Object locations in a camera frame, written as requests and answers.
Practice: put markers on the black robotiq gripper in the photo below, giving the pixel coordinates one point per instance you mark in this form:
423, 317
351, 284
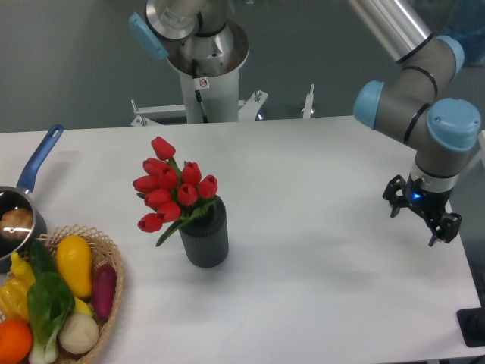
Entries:
428, 205

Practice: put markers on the red tulip bouquet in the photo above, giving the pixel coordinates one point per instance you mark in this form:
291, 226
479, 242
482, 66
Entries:
177, 196

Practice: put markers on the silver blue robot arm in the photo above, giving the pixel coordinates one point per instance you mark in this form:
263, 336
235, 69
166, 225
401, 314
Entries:
409, 110

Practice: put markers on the dark grey ribbed vase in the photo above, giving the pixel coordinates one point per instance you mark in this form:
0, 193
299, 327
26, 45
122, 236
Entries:
205, 240

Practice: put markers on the black device at edge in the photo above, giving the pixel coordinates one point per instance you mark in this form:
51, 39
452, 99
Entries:
471, 323

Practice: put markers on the blue water jug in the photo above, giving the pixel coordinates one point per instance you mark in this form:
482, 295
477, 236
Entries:
466, 25

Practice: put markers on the woven bamboo basket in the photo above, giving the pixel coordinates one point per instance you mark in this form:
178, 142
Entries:
104, 251

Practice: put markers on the purple eggplant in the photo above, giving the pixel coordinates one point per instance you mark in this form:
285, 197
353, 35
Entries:
103, 290

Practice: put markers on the yellow squash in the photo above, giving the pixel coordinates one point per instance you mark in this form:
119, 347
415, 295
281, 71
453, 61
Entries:
74, 263

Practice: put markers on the white garlic bulb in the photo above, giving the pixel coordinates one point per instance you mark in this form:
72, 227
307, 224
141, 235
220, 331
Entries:
79, 334

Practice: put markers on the dark green cucumber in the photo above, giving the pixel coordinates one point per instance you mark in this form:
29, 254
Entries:
40, 259

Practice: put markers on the green bok choy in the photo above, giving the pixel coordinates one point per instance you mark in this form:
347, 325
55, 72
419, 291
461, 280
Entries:
50, 302

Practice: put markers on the bread roll in pan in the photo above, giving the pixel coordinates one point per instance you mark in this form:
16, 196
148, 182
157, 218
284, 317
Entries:
16, 224

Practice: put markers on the yellow bell pepper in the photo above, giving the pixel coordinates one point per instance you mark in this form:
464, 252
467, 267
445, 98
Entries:
14, 302

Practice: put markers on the orange fruit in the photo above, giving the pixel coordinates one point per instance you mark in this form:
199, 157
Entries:
16, 340

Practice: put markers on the white chair frame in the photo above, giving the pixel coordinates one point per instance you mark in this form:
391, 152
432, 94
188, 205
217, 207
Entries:
481, 140

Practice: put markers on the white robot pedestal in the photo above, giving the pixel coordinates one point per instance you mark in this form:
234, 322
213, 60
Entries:
212, 63

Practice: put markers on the blue handled saucepan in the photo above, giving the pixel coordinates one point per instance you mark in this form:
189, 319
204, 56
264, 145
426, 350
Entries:
19, 197

